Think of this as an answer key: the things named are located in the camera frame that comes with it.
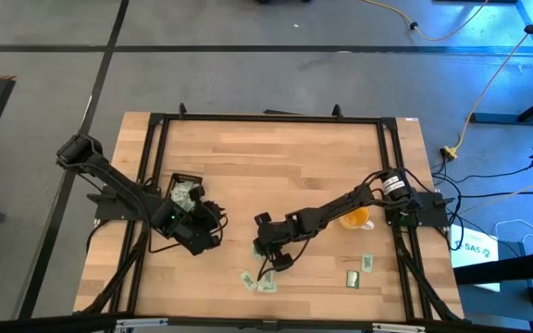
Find black plastic mesh basket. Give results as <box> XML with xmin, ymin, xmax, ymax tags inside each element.
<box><xmin>167</xmin><ymin>171</ymin><xmax>205</xmax><ymax>213</ymax></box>

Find black left camera cable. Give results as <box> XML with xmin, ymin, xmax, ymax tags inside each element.
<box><xmin>147</xmin><ymin>216</ymin><xmax>227</xmax><ymax>254</ymax></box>

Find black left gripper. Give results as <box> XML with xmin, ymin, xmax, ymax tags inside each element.
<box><xmin>175</xmin><ymin>184</ymin><xmax>227</xmax><ymax>257</ymax></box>

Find yellow extension cable with plug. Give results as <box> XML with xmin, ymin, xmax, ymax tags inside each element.
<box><xmin>440</xmin><ymin>0</ymin><xmax>533</xmax><ymax>161</ymax></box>

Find black camera rig bar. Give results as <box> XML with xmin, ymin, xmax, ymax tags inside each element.
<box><xmin>0</xmin><ymin>312</ymin><xmax>533</xmax><ymax>333</ymax></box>

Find white box green logo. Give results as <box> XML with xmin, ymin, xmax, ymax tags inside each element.
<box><xmin>450</xmin><ymin>225</ymin><xmax>502</xmax><ymax>293</ymax></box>

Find blue-lit bench leg frame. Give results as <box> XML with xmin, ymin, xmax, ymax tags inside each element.
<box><xmin>469</xmin><ymin>0</ymin><xmax>533</xmax><ymax>127</ymax></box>

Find yellow ceramic mug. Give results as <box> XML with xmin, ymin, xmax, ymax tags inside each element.
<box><xmin>339</xmin><ymin>206</ymin><xmax>375</xmax><ymax>231</ymax></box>

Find silver rig bracket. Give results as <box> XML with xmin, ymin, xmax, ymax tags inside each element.
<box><xmin>371</xmin><ymin>322</ymin><xmax>428</xmax><ymax>333</ymax></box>
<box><xmin>115</xmin><ymin>317</ymin><xmax>169</xmax><ymax>330</ymax></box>

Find black floor beam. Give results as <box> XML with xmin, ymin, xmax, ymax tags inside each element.
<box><xmin>453</xmin><ymin>249</ymin><xmax>533</xmax><ymax>286</ymax></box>

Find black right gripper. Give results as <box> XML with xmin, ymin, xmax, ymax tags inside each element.
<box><xmin>252</xmin><ymin>212</ymin><xmax>296</xmax><ymax>273</ymax></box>

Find black cable bundle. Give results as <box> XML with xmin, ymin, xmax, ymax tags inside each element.
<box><xmin>430</xmin><ymin>159</ymin><xmax>533</xmax><ymax>253</ymax></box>

